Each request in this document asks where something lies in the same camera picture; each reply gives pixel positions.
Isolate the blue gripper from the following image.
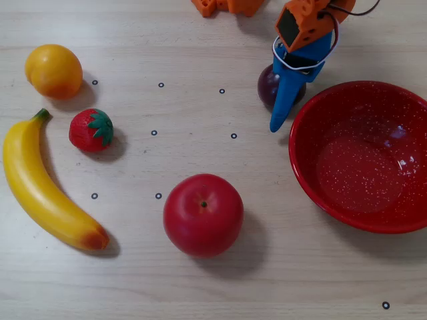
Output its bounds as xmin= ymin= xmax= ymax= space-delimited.
xmin=269 ymin=29 xmax=336 ymax=133

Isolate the dark purple plum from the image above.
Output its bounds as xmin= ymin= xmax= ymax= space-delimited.
xmin=257 ymin=64 xmax=307 ymax=107

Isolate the red speckled bowl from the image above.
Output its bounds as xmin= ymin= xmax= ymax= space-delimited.
xmin=288 ymin=81 xmax=427 ymax=234

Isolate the red apple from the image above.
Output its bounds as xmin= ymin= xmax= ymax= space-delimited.
xmin=163 ymin=173 xmax=245 ymax=259

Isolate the red strawberry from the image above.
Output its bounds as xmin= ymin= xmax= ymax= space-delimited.
xmin=68 ymin=108 xmax=115 ymax=153

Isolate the yellow orange peach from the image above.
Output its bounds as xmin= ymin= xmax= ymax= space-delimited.
xmin=24 ymin=44 xmax=83 ymax=100

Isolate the yellow banana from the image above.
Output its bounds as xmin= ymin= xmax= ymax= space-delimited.
xmin=2 ymin=108 xmax=110 ymax=251

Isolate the red white black servo cable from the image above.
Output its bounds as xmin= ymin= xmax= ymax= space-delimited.
xmin=272 ymin=0 xmax=381 ymax=73

